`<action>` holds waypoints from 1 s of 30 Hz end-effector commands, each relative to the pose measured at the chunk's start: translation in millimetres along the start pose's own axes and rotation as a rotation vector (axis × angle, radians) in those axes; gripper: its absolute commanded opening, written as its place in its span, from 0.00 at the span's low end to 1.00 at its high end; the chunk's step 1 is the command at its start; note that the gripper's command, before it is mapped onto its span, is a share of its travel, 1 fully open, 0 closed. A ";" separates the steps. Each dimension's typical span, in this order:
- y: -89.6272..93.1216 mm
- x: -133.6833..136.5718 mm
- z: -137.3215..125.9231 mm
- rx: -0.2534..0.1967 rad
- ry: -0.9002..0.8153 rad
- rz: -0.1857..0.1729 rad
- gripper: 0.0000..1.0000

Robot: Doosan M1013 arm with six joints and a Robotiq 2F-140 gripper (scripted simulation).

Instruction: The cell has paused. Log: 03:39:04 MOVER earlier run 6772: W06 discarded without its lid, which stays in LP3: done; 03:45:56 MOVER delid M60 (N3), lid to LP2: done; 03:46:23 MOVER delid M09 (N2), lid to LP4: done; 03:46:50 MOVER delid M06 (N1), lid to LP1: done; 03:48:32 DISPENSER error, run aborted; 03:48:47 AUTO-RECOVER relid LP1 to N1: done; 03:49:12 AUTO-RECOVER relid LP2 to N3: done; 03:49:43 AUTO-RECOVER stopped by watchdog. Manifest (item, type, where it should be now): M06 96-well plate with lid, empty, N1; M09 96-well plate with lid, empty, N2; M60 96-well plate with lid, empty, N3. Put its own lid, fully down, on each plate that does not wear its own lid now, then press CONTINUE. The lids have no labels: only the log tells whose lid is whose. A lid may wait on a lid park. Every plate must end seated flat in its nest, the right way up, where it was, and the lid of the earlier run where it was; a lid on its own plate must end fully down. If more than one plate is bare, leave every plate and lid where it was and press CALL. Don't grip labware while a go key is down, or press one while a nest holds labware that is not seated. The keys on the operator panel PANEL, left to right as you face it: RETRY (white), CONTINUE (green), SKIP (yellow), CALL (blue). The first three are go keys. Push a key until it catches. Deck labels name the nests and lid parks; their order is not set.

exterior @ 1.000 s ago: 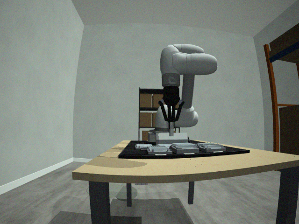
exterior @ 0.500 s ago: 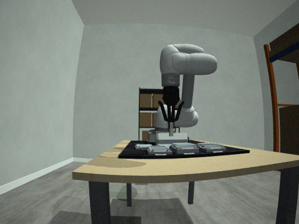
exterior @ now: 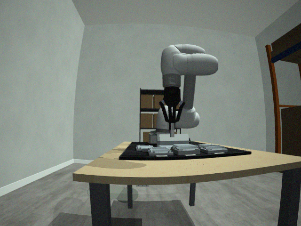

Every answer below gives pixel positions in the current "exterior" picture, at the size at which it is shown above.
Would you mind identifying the white operator button panel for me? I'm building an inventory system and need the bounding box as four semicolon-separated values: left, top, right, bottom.
157;134;192;146

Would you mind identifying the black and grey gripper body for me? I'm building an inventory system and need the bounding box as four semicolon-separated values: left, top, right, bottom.
163;86;181;107

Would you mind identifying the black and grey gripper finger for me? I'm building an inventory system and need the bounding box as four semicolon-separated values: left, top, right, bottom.
172;99;185;137
159;99;173;137

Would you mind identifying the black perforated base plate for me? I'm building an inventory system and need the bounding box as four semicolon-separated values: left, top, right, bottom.
119;142;252;161

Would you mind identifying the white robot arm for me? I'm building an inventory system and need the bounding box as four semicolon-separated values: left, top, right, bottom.
150;44;218;135

